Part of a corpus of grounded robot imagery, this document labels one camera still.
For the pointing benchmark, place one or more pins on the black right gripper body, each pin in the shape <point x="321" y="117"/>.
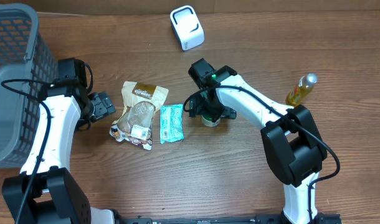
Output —
<point x="212" y="107"/>

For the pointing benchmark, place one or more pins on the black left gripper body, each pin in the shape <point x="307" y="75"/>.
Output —
<point x="102" y="107"/>

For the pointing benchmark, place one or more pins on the green lid glass jar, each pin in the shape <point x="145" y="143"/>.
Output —
<point x="208" y="121"/>

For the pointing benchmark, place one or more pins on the clear plastic snack bag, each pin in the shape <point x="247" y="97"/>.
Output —
<point x="141" y="102"/>

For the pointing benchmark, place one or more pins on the small teal packet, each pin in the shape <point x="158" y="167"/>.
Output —
<point x="171" y="127"/>

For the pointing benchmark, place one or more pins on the yellow dish soap bottle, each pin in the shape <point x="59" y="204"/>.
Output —
<point x="301" y="90"/>

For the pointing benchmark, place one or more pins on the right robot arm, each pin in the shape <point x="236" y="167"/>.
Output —
<point x="289" y="134"/>

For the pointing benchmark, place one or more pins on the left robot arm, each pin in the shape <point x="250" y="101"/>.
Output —
<point x="45" y="191"/>

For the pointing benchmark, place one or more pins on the white barcode scanner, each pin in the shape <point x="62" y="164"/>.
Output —
<point x="187" y="27"/>

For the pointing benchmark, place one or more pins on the grey plastic mesh basket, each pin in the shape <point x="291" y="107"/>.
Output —
<point x="25" y="62"/>

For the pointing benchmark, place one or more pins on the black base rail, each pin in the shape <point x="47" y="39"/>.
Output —
<point x="258" y="219"/>

